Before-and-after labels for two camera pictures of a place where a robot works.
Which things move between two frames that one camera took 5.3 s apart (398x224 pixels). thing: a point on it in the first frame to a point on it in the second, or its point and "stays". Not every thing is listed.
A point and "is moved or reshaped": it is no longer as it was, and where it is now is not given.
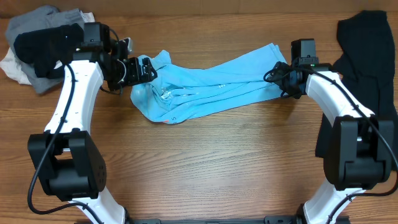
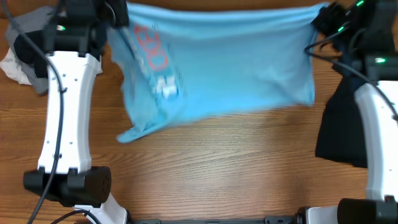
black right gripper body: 280,78 to 323,19
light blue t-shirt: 182,89 is moved or reshaped
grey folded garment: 35,18 stays
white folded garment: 11,64 stays
